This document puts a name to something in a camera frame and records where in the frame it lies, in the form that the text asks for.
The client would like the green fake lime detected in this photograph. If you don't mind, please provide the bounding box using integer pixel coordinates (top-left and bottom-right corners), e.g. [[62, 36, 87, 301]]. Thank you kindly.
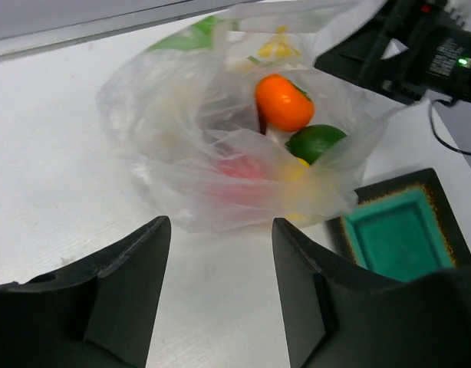
[[285, 124, 347, 165]]

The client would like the black teal square plate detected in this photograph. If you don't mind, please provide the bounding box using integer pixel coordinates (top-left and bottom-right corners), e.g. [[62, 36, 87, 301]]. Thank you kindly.
[[327, 168, 471, 282]]

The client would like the aluminium table edge rail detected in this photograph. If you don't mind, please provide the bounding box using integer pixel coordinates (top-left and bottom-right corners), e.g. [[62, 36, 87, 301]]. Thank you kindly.
[[0, 0, 267, 62]]

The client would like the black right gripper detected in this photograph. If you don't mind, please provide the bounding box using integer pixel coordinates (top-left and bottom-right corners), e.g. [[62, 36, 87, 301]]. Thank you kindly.
[[314, 1, 471, 105]]

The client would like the red fake apple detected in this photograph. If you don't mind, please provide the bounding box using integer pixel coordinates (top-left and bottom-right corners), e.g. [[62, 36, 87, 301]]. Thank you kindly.
[[212, 156, 269, 205]]

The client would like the translucent printed plastic bag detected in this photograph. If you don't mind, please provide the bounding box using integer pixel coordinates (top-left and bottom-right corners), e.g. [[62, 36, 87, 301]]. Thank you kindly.
[[97, 1, 400, 232]]

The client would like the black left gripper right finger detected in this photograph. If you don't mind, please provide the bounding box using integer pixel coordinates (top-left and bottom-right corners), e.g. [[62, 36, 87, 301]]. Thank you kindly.
[[272, 218, 471, 367]]

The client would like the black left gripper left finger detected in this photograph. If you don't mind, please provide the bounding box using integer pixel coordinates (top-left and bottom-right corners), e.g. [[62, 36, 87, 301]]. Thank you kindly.
[[0, 216, 171, 367]]

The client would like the yellow fake pear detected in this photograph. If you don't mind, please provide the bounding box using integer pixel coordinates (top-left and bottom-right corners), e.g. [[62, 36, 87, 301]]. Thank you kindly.
[[281, 158, 312, 225]]

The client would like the orange fake persimmon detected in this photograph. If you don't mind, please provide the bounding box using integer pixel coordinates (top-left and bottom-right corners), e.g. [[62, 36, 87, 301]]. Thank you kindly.
[[255, 74, 315, 133]]

